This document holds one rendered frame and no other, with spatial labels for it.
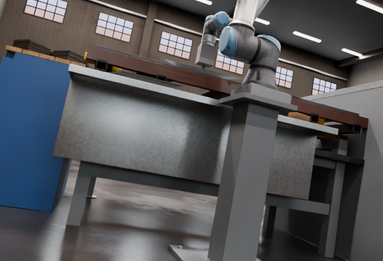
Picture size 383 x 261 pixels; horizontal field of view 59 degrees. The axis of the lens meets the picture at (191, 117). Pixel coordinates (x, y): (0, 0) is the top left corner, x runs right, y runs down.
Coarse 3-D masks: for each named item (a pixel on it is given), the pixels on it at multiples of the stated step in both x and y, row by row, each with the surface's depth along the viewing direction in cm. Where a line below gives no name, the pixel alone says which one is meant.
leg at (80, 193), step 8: (80, 168) 157; (88, 168) 158; (80, 176) 157; (88, 176) 158; (80, 184) 157; (88, 184) 158; (80, 192) 156; (72, 200) 155; (80, 200) 156; (72, 208) 155; (80, 208) 156; (72, 216) 155; (80, 216) 156; (72, 224) 154
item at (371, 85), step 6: (366, 84) 206; (372, 84) 202; (378, 84) 197; (336, 90) 232; (342, 90) 226; (348, 90) 221; (354, 90) 216; (360, 90) 210; (306, 96) 265; (312, 96) 257; (318, 96) 250; (324, 96) 243; (330, 96) 237
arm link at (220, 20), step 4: (220, 12) 169; (224, 12) 169; (216, 16) 168; (220, 16) 168; (224, 16) 169; (228, 16) 170; (212, 20) 172; (216, 20) 168; (220, 20) 168; (224, 20) 169; (228, 20) 170; (232, 20) 173; (208, 24) 178; (212, 24) 173; (216, 24) 170; (220, 24) 169; (224, 24) 169; (228, 24) 172; (212, 28) 176; (216, 28) 174; (220, 28) 173
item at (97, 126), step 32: (96, 96) 153; (128, 96) 157; (64, 128) 148; (96, 128) 152; (128, 128) 156; (160, 128) 160; (192, 128) 164; (224, 128) 169; (96, 160) 151; (128, 160) 155; (160, 160) 159; (192, 160) 163; (288, 160) 178; (288, 192) 176
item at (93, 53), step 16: (96, 48) 158; (112, 64) 160; (128, 64) 162; (144, 64) 164; (160, 64) 166; (176, 80) 168; (192, 80) 170; (208, 80) 172; (304, 112) 187; (320, 112) 190; (336, 112) 193
